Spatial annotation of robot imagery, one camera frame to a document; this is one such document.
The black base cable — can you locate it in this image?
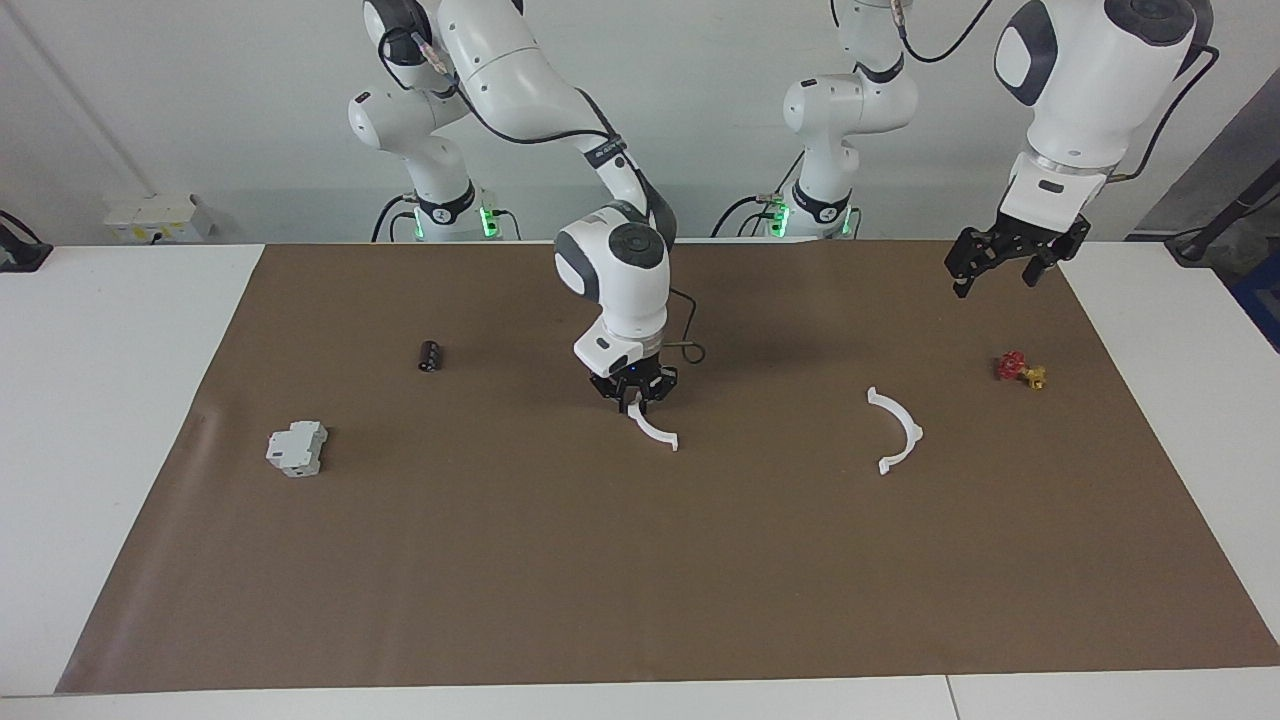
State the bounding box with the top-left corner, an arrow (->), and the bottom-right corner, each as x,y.
711,194 -> 777,240
372,193 -> 417,243

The white power strip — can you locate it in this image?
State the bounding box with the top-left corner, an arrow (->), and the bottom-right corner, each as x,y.
104,193 -> 216,245

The black clamp mount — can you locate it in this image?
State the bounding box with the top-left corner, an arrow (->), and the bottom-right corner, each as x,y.
0,209 -> 54,274

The blue object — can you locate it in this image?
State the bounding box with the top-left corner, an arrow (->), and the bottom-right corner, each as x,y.
1232,250 -> 1280,353

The red and yellow valve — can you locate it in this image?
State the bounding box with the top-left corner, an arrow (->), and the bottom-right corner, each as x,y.
995,350 -> 1048,391

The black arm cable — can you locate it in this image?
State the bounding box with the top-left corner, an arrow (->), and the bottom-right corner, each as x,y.
375,25 -> 708,367
898,0 -> 1222,184

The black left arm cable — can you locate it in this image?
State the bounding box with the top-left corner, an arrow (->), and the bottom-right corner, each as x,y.
898,0 -> 1222,184

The white half-ring pipe clamp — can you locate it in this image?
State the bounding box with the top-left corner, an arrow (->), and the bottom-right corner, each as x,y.
866,386 -> 925,476
627,400 -> 681,453

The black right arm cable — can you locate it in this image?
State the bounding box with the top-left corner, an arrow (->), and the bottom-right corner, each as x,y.
375,25 -> 708,367

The white circuit breaker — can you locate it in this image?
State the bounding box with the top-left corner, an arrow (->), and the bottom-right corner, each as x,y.
265,420 -> 329,479

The brown paper mat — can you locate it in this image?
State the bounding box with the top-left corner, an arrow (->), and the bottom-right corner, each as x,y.
55,240 -> 1280,695

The black stand pole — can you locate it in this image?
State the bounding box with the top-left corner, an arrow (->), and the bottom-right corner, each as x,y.
1165,165 -> 1280,267

